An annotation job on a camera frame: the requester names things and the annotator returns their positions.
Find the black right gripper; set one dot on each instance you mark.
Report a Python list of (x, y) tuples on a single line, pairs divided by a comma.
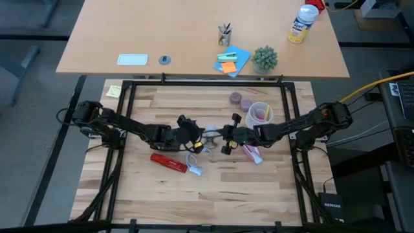
[(242, 137)]

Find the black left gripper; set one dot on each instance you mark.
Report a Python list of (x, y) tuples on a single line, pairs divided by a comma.
[(184, 134)]

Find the white lightbulb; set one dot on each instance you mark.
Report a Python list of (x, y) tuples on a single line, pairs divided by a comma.
[(211, 131)]

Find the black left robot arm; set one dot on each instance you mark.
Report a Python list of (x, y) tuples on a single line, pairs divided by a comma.
[(129, 126)]

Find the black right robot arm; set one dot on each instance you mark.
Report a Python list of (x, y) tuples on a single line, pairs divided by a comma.
[(307, 123)]

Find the yellow label tag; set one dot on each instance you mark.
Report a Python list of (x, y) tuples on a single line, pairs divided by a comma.
[(198, 145), (231, 144)]

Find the white textured cup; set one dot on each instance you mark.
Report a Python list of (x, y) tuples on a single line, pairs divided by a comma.
[(250, 123)]

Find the plain mauve tape roll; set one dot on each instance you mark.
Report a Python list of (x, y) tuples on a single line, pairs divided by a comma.
[(246, 104)]

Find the pink stapler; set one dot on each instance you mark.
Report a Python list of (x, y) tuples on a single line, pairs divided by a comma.
[(254, 155)]

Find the pink eraser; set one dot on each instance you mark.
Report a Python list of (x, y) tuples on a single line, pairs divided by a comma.
[(259, 114)]

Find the red stapler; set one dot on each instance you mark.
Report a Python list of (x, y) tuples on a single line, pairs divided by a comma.
[(168, 162)]

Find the yellow pen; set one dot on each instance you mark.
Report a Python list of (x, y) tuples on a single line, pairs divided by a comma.
[(268, 111)]

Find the orange sticky notes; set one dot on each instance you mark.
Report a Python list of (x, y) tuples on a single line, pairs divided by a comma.
[(229, 67)]

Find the teal stapler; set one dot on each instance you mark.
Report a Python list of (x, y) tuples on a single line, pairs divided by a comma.
[(227, 57)]

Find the blue notebook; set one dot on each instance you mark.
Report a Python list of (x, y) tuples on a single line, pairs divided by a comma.
[(241, 55)]

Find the green succulent plant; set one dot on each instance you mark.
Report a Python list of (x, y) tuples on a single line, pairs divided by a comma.
[(264, 59)]

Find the metal pencil cup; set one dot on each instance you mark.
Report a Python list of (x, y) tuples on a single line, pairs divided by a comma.
[(224, 39)]

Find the yellow sticky note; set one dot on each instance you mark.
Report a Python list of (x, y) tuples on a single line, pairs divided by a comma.
[(114, 91)]

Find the white rectangular pad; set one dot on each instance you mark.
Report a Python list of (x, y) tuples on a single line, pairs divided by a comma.
[(132, 59)]

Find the tan desk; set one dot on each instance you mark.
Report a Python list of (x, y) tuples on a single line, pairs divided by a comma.
[(161, 32)]

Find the disinfectant wipes canister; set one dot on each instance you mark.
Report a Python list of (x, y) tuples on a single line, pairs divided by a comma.
[(302, 24)]

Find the red box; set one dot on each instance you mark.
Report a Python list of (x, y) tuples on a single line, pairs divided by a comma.
[(315, 4)]

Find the black laptop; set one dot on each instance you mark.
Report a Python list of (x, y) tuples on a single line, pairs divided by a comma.
[(406, 98)]

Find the backlit black keyboard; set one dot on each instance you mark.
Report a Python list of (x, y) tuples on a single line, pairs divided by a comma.
[(408, 149)]

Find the grey desk leg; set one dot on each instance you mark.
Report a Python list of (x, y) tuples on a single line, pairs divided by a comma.
[(19, 71)]

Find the black frame bracket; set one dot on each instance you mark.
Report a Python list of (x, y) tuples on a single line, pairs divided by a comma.
[(163, 77), (280, 79)]

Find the black network switch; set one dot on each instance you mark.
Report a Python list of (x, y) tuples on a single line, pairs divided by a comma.
[(331, 207)]

